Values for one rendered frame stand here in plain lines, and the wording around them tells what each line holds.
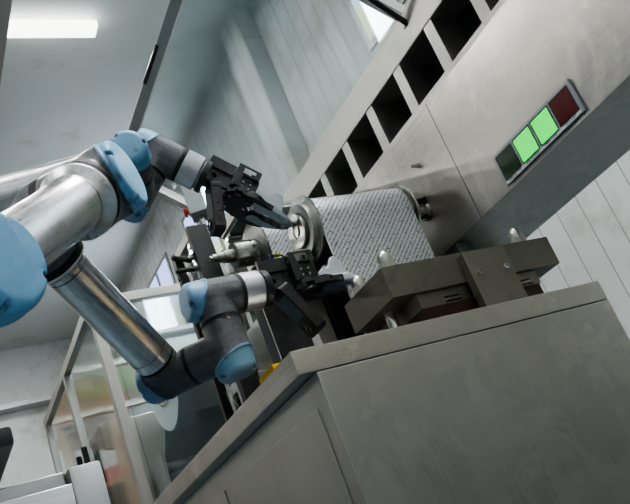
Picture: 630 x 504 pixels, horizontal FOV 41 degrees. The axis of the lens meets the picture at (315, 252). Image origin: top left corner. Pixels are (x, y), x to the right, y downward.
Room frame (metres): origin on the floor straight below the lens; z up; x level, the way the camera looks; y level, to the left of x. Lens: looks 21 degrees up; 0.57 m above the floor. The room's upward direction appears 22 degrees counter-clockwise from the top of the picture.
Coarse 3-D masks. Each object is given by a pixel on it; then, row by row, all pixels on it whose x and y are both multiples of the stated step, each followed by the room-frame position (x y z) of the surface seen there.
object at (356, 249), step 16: (384, 224) 1.65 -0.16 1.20; (400, 224) 1.67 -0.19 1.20; (416, 224) 1.70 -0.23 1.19; (336, 240) 1.59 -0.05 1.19; (352, 240) 1.61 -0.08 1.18; (368, 240) 1.63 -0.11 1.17; (384, 240) 1.65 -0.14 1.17; (400, 240) 1.67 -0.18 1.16; (416, 240) 1.69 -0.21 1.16; (336, 256) 1.58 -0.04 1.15; (352, 256) 1.60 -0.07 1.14; (368, 256) 1.62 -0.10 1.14; (400, 256) 1.66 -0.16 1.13; (416, 256) 1.68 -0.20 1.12; (432, 256) 1.70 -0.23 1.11; (352, 272) 1.59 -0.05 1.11; (368, 272) 1.61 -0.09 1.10; (352, 288) 1.58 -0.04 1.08
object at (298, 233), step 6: (294, 216) 1.61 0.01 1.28; (300, 216) 1.59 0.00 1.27; (294, 222) 1.61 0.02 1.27; (300, 222) 1.59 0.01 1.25; (306, 222) 1.59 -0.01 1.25; (288, 228) 1.64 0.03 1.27; (294, 228) 1.62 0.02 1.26; (300, 228) 1.60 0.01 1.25; (306, 228) 1.59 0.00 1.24; (294, 234) 1.63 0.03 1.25; (300, 234) 1.61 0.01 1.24; (306, 234) 1.60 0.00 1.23; (294, 240) 1.64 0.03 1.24; (300, 240) 1.62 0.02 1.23; (306, 240) 1.61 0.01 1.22; (300, 246) 1.62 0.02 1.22; (306, 246) 1.63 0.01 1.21
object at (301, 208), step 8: (296, 208) 1.60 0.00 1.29; (304, 208) 1.58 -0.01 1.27; (288, 216) 1.64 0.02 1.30; (304, 216) 1.59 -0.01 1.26; (312, 216) 1.58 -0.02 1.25; (312, 224) 1.58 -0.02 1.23; (288, 232) 1.66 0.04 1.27; (312, 232) 1.58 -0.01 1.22; (312, 240) 1.59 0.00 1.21; (296, 248) 1.66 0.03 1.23; (304, 248) 1.65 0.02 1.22; (312, 248) 1.61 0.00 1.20; (328, 248) 1.64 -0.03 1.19
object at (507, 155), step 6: (504, 150) 1.53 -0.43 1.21; (510, 150) 1.52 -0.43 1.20; (498, 156) 1.55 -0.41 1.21; (504, 156) 1.54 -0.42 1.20; (510, 156) 1.53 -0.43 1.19; (498, 162) 1.56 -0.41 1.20; (504, 162) 1.55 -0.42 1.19; (510, 162) 1.53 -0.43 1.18; (516, 162) 1.52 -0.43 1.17; (504, 168) 1.55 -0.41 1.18; (510, 168) 1.54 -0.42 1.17; (516, 168) 1.53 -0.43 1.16; (504, 174) 1.56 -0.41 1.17; (510, 174) 1.55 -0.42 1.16
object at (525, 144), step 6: (522, 132) 1.48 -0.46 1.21; (528, 132) 1.47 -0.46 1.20; (516, 138) 1.50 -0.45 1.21; (522, 138) 1.49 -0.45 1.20; (528, 138) 1.48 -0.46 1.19; (516, 144) 1.50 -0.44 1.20; (522, 144) 1.49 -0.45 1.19; (528, 144) 1.48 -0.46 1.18; (534, 144) 1.47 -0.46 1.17; (522, 150) 1.50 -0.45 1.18; (528, 150) 1.49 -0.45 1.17; (534, 150) 1.48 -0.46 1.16; (522, 156) 1.50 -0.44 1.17; (528, 156) 1.49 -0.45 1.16
